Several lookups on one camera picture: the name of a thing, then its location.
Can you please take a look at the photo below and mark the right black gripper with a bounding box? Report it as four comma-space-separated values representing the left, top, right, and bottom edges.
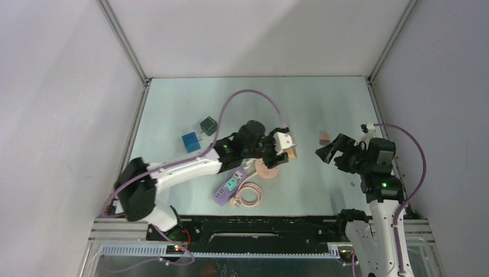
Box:
315, 133, 371, 175

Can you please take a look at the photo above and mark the white cable duct rail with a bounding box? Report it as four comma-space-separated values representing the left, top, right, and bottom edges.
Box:
100, 244, 341, 259

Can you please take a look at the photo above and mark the pink coiled power cord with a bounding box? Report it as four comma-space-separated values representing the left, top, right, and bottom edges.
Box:
231, 174, 264, 209

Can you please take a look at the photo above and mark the pink round power strip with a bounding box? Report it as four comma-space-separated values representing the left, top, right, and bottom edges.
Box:
255, 159, 280, 179

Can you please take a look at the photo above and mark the blue cube socket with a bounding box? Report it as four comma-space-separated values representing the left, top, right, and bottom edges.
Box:
182, 132, 201, 153

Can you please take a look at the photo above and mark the beige cube socket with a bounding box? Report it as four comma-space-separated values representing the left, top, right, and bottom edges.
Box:
285, 147, 298, 162

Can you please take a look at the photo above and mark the dark green cube socket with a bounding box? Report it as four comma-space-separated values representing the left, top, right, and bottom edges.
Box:
200, 116, 218, 136

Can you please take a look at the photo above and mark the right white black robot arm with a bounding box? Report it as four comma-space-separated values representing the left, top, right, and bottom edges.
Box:
315, 133, 414, 276

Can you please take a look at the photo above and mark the teal USB charger plug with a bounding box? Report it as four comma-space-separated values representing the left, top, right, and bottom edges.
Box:
225, 178, 238, 192

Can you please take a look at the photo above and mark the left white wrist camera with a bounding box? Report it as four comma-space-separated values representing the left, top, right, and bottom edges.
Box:
273, 132, 296, 155

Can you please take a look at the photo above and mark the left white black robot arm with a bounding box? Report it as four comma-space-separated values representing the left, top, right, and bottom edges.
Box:
115, 121, 296, 240

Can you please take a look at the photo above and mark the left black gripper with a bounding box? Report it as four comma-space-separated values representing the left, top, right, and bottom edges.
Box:
242, 128, 288, 169

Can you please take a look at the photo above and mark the purple power strip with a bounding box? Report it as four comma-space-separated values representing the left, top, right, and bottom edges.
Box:
213, 167, 248, 207

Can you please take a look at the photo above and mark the small brown plug adapter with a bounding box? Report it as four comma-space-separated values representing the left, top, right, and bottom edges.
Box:
319, 132, 331, 146

